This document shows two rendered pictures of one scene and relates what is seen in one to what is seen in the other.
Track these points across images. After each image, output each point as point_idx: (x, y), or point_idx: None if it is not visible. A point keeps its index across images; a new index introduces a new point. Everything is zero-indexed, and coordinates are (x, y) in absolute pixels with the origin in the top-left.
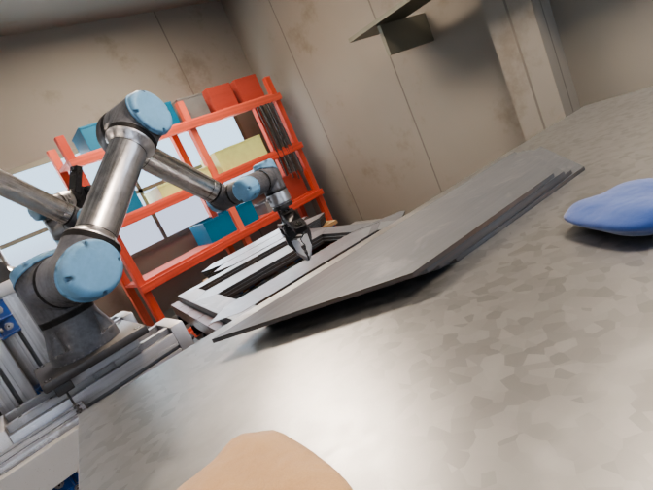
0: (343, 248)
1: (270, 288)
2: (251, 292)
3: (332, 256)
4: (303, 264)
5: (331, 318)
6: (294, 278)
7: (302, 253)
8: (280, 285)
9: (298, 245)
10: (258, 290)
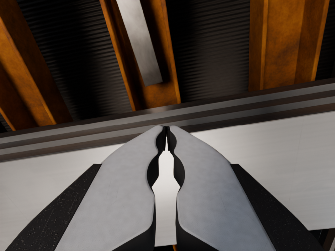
0: (18, 178)
1: (307, 172)
2: (330, 222)
3: (66, 158)
4: (158, 217)
5: None
6: (233, 139)
7: (190, 143)
8: (285, 150)
9: (201, 189)
10: (319, 206)
